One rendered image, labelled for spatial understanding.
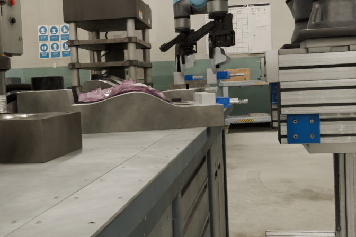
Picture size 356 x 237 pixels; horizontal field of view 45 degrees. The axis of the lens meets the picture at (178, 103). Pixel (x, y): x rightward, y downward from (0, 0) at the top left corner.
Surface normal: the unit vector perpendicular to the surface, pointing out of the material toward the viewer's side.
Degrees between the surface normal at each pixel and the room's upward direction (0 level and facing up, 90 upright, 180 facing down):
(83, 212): 0
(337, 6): 73
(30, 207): 0
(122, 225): 90
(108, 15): 90
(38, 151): 90
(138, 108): 90
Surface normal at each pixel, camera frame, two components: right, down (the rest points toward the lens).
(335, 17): -0.34, -0.24
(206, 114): 0.11, 0.04
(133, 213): 0.98, -0.04
